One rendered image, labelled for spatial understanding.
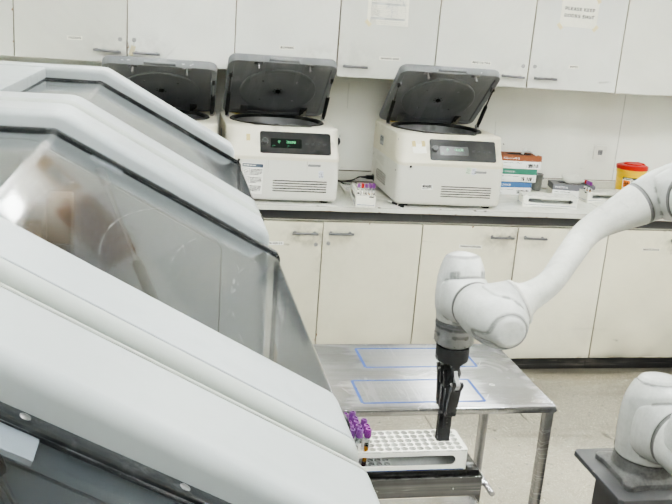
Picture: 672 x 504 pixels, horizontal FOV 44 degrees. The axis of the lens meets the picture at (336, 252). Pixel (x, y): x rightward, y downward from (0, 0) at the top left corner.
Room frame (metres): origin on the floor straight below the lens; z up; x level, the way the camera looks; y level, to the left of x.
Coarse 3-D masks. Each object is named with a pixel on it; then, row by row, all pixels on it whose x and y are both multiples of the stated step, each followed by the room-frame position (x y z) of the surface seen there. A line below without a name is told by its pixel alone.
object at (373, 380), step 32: (320, 352) 2.35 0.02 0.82; (352, 352) 2.36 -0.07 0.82; (384, 352) 2.38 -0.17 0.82; (416, 352) 2.40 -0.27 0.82; (480, 352) 2.44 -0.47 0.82; (352, 384) 2.13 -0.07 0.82; (384, 384) 2.15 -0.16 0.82; (416, 384) 2.17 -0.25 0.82; (480, 384) 2.20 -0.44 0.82; (512, 384) 2.22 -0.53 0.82; (480, 416) 2.51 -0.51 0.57; (544, 416) 2.09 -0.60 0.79; (480, 448) 2.50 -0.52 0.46; (544, 448) 2.09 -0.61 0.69
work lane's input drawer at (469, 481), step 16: (384, 480) 1.67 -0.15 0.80; (400, 480) 1.68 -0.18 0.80; (416, 480) 1.69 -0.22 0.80; (432, 480) 1.69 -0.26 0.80; (448, 480) 1.70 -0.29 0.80; (464, 480) 1.71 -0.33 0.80; (480, 480) 1.72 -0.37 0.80; (384, 496) 1.67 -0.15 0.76; (400, 496) 1.68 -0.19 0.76; (416, 496) 1.69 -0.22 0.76; (432, 496) 1.70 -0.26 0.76
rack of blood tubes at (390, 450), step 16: (384, 432) 1.78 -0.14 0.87; (400, 432) 1.79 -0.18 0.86; (416, 432) 1.80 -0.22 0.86; (432, 432) 1.81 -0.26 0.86; (384, 448) 1.70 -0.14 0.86; (400, 448) 1.71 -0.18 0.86; (416, 448) 1.72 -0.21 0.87; (432, 448) 1.72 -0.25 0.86; (448, 448) 1.73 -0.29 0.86; (464, 448) 1.73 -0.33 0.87; (368, 464) 1.70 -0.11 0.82; (384, 464) 1.73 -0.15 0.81; (400, 464) 1.74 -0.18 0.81; (416, 464) 1.75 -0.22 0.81; (432, 464) 1.75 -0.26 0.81; (448, 464) 1.72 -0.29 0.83; (464, 464) 1.73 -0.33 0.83
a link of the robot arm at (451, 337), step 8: (440, 328) 1.74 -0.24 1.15; (448, 328) 1.73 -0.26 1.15; (456, 328) 1.72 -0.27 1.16; (440, 336) 1.74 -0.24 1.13; (448, 336) 1.73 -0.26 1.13; (456, 336) 1.72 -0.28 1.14; (464, 336) 1.73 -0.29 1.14; (440, 344) 1.74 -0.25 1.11; (448, 344) 1.73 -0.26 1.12; (456, 344) 1.73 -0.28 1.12; (464, 344) 1.73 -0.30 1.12; (472, 344) 1.75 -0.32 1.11
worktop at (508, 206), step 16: (384, 192) 4.46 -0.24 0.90; (544, 192) 4.81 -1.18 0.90; (272, 208) 3.96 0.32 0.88; (288, 208) 3.98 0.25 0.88; (304, 208) 3.99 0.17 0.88; (320, 208) 4.01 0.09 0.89; (336, 208) 4.03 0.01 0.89; (352, 208) 4.04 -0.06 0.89; (368, 208) 4.06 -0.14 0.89; (384, 208) 4.07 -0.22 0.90; (400, 208) 4.09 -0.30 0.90; (416, 208) 4.11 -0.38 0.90; (432, 208) 4.14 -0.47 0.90; (448, 208) 4.17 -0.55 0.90; (464, 208) 4.20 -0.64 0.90; (480, 208) 4.23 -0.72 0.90; (496, 208) 4.26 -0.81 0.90; (512, 208) 4.29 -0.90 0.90; (528, 208) 4.32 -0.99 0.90; (544, 208) 4.35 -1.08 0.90; (592, 208) 4.45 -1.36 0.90
